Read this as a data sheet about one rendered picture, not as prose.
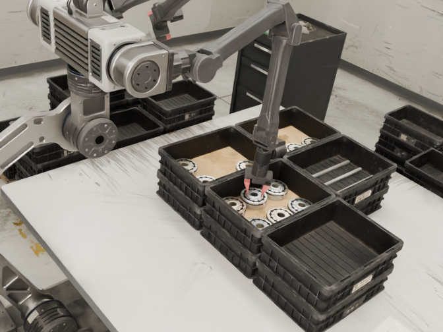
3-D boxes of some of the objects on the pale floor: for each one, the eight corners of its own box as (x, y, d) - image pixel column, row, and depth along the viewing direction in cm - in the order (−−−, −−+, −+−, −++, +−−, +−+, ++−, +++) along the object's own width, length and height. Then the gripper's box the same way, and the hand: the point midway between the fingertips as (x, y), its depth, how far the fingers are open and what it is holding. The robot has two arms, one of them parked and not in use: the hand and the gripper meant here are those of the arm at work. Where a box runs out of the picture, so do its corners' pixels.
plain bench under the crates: (244, 645, 156) (289, 543, 118) (15, 304, 249) (-1, 186, 211) (483, 366, 252) (551, 260, 214) (254, 195, 345) (271, 100, 307)
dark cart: (266, 164, 380) (290, 45, 330) (225, 136, 406) (242, 22, 356) (318, 142, 415) (347, 32, 366) (278, 118, 442) (299, 12, 392)
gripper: (247, 163, 188) (240, 197, 196) (275, 168, 188) (267, 202, 196) (248, 153, 194) (241, 188, 202) (275, 158, 194) (267, 192, 202)
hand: (254, 193), depth 198 cm, fingers open, 5 cm apart
